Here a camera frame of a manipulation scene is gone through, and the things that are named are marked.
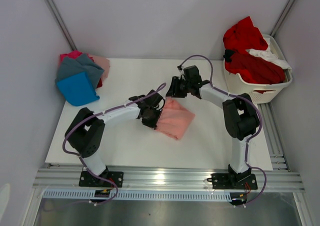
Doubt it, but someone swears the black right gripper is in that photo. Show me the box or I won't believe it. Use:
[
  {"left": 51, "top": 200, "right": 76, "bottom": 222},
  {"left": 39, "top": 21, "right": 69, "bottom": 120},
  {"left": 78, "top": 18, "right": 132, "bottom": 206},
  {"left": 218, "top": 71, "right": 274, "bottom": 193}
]
[{"left": 165, "top": 76, "right": 192, "bottom": 98}]

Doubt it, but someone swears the salmon pink t shirt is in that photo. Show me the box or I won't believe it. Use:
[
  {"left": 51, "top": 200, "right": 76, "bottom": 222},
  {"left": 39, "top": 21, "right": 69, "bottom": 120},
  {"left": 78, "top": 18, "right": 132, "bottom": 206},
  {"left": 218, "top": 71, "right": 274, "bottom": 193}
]
[{"left": 156, "top": 97, "right": 196, "bottom": 140}]

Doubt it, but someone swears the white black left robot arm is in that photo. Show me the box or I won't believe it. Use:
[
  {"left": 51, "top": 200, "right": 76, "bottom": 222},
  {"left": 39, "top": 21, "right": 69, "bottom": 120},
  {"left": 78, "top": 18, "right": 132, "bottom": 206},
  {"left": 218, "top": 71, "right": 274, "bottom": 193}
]
[{"left": 62, "top": 90, "right": 166, "bottom": 187}]

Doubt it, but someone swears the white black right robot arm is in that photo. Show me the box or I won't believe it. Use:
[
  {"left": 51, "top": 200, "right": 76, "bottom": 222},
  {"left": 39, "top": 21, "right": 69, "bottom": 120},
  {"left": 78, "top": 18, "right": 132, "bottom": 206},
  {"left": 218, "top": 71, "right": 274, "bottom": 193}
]
[{"left": 166, "top": 65, "right": 260, "bottom": 188}]

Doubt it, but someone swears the red folded shirt in stack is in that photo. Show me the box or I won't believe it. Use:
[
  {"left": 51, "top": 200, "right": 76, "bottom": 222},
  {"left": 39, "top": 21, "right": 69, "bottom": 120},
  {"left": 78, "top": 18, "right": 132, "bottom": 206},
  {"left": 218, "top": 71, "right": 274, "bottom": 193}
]
[{"left": 96, "top": 78, "right": 103, "bottom": 89}]

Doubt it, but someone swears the black garment in basket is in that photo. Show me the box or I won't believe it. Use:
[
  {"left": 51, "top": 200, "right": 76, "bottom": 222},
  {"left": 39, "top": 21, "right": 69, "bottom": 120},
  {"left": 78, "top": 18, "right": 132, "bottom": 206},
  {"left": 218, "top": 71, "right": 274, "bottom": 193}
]
[{"left": 223, "top": 49, "right": 236, "bottom": 63}]

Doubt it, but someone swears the pale pink folded shirt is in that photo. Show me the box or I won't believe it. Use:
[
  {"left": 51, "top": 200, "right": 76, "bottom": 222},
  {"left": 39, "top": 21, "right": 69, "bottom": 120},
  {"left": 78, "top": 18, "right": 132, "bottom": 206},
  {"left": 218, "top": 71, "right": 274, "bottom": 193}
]
[{"left": 88, "top": 54, "right": 110, "bottom": 81}]

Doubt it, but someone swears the blue folded t shirt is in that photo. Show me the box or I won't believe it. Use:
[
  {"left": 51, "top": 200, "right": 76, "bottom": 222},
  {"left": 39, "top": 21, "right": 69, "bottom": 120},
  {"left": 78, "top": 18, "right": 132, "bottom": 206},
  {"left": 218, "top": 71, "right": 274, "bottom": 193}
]
[{"left": 56, "top": 72, "right": 100, "bottom": 107}]

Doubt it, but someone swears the dark red shirt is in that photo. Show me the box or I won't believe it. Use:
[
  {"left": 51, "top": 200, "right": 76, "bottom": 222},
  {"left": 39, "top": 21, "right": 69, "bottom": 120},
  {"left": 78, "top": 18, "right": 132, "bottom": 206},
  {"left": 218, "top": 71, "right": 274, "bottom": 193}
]
[{"left": 224, "top": 52, "right": 286, "bottom": 85}]

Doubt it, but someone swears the bright red shirt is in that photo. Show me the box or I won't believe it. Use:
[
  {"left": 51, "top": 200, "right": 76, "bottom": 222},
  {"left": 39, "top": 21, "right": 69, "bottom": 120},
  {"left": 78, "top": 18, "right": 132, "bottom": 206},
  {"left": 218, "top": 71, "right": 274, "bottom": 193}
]
[{"left": 222, "top": 16, "right": 268, "bottom": 54}]

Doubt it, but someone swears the white laundry basket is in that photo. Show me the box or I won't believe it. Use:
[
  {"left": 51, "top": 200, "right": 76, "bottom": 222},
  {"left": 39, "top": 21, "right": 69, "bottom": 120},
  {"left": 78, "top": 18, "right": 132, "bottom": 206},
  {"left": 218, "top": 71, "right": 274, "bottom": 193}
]
[{"left": 223, "top": 34, "right": 293, "bottom": 105}]

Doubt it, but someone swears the grey blue folded shirt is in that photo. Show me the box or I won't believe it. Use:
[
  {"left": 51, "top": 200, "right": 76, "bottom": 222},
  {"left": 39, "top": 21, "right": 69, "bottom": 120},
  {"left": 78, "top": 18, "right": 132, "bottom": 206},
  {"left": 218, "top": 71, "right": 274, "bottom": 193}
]
[{"left": 55, "top": 54, "right": 105, "bottom": 89}]

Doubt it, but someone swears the magenta folded shirt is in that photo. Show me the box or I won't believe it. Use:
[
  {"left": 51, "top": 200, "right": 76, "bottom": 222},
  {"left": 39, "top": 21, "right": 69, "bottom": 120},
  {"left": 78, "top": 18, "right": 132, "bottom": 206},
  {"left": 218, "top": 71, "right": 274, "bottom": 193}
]
[{"left": 59, "top": 50, "right": 82, "bottom": 62}]

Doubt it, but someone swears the white shirt in basket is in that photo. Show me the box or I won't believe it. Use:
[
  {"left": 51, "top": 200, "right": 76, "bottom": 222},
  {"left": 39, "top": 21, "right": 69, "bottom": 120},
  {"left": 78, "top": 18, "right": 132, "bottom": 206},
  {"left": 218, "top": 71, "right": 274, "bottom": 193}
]
[{"left": 246, "top": 38, "right": 292, "bottom": 70}]

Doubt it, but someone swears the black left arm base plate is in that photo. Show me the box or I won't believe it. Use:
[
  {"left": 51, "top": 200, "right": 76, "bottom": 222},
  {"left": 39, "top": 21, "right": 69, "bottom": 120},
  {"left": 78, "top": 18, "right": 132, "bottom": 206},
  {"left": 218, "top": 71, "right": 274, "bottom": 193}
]
[{"left": 78, "top": 168, "right": 124, "bottom": 188}]

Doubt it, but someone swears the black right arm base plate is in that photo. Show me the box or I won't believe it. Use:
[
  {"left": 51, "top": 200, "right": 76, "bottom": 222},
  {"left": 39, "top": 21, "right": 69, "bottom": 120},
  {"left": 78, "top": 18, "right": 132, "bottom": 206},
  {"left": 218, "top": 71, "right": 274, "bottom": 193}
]
[{"left": 206, "top": 173, "right": 258, "bottom": 190}]

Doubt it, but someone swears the white slotted cable duct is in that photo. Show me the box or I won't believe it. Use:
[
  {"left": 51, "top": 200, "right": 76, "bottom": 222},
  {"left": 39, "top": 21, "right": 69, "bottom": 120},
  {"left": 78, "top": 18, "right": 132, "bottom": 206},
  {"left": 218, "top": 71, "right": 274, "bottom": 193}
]
[{"left": 42, "top": 188, "right": 232, "bottom": 202}]

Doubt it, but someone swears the right aluminium corner post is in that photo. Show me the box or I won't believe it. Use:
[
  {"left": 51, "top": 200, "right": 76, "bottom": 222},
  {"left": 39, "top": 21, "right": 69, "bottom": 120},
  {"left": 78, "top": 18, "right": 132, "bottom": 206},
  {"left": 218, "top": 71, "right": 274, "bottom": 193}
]
[{"left": 269, "top": 0, "right": 298, "bottom": 37}]

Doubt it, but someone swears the aluminium corner post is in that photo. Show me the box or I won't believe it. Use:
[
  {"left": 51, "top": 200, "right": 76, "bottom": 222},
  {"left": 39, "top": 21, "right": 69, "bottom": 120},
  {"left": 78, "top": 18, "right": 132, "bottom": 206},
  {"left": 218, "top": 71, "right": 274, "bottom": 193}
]
[
  {"left": 44, "top": 0, "right": 77, "bottom": 51},
  {"left": 269, "top": 0, "right": 298, "bottom": 37}
]

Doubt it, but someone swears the left aluminium corner post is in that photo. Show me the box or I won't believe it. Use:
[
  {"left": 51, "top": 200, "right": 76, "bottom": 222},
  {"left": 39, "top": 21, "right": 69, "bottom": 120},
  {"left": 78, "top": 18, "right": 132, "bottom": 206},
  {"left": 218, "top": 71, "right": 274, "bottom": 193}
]
[{"left": 44, "top": 0, "right": 77, "bottom": 51}]

